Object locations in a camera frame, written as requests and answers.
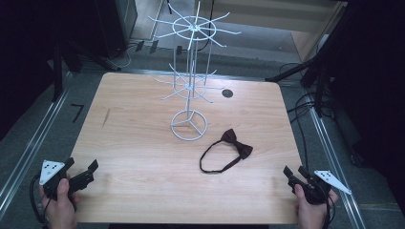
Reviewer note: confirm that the metal floor rail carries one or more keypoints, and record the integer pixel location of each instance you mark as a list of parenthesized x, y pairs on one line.
[(33, 143), (334, 159)]

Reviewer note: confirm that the person's left hand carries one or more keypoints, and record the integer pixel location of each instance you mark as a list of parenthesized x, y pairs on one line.
[(62, 206)]

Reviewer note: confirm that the black stand leg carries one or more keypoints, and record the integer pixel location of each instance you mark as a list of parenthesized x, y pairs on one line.
[(86, 55), (305, 73)]

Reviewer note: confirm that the person's right hand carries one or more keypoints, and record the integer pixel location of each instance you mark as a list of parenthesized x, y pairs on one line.
[(310, 213)]

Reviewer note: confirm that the black table grommet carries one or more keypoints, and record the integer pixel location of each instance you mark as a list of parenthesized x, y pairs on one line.
[(227, 93)]

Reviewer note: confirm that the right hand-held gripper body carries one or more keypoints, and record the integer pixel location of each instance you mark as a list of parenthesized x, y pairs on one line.
[(318, 186)]

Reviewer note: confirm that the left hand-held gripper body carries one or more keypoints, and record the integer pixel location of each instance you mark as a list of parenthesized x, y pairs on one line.
[(51, 178)]

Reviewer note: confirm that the dark red bow tie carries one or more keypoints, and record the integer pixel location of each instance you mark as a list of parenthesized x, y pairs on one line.
[(235, 148)]

